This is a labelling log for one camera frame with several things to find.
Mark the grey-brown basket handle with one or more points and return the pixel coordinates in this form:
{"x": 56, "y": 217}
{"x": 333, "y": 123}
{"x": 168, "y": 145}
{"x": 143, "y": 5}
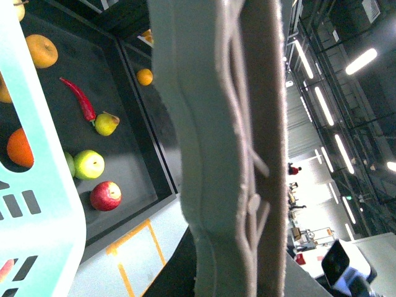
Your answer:
{"x": 218, "y": 68}

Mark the teal plastic shopping basket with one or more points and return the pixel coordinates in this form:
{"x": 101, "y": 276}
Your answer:
{"x": 42, "y": 220}

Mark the distant orange on shelf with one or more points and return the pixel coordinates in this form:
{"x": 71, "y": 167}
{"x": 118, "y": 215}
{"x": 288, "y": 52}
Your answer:
{"x": 144, "y": 77}

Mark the small yellow-green pear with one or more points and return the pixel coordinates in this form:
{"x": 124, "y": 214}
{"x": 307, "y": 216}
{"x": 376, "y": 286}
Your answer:
{"x": 106, "y": 123}

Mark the red apple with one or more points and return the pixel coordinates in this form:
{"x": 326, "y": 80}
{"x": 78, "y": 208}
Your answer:
{"x": 105, "y": 196}

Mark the green apple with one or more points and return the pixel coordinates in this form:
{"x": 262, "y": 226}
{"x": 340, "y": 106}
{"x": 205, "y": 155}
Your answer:
{"x": 88, "y": 165}

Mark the red chili pepper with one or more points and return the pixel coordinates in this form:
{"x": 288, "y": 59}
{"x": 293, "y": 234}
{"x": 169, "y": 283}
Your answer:
{"x": 85, "y": 104}

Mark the orange with green stem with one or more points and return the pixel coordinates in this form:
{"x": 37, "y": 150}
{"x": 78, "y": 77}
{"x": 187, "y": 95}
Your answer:
{"x": 18, "y": 149}

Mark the white pear right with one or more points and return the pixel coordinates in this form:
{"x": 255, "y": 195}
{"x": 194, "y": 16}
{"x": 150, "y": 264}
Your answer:
{"x": 19, "y": 6}

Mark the black shelf frame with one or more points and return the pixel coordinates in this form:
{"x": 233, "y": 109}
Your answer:
{"x": 142, "y": 155}

